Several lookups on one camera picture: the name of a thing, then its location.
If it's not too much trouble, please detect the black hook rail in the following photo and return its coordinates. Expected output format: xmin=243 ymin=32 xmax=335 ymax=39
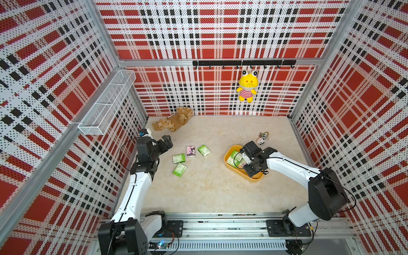
xmin=192 ymin=59 xmax=296 ymax=68

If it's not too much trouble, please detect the green tissue pack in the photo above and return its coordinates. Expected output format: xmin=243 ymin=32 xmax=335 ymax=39
xmin=230 ymin=150 xmax=242 ymax=162
xmin=173 ymin=164 xmax=187 ymax=177
xmin=173 ymin=154 xmax=186 ymax=164
xmin=198 ymin=144 xmax=211 ymax=157
xmin=226 ymin=157 xmax=240 ymax=169

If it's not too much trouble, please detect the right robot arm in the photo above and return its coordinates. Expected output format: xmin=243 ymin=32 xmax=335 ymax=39
xmin=239 ymin=141 xmax=350 ymax=237

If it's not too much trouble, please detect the white wire mesh shelf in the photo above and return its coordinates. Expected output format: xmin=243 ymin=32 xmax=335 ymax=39
xmin=78 ymin=70 xmax=136 ymax=136

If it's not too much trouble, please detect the green circuit board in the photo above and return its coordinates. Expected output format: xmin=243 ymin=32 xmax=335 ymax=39
xmin=149 ymin=241 xmax=171 ymax=250

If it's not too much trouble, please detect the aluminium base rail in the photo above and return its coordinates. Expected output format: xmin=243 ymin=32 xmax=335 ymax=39
xmin=149 ymin=212 xmax=364 ymax=255

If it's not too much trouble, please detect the yellow plastic storage box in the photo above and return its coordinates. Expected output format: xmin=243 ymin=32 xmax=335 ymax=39
xmin=224 ymin=144 xmax=264 ymax=182

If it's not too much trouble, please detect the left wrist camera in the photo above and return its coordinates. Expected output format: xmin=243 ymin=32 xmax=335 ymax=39
xmin=138 ymin=129 xmax=153 ymax=139

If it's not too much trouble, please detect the yellow frog plush toy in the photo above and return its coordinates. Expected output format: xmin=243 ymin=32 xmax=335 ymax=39
xmin=237 ymin=70 xmax=259 ymax=103

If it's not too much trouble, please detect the brown teddy bear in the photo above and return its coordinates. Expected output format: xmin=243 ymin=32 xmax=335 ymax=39
xmin=152 ymin=107 xmax=194 ymax=132

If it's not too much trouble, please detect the pink tissue pack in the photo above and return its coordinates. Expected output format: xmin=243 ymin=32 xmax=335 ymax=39
xmin=186 ymin=146 xmax=196 ymax=157

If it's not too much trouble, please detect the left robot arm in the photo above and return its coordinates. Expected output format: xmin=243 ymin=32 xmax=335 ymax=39
xmin=98 ymin=133 xmax=173 ymax=255

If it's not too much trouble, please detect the small keychain toy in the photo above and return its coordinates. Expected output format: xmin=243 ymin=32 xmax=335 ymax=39
xmin=256 ymin=131 xmax=269 ymax=146

